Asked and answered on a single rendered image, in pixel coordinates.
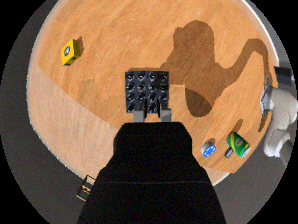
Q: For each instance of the green drink can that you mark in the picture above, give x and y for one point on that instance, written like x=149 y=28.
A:
x=238 y=144

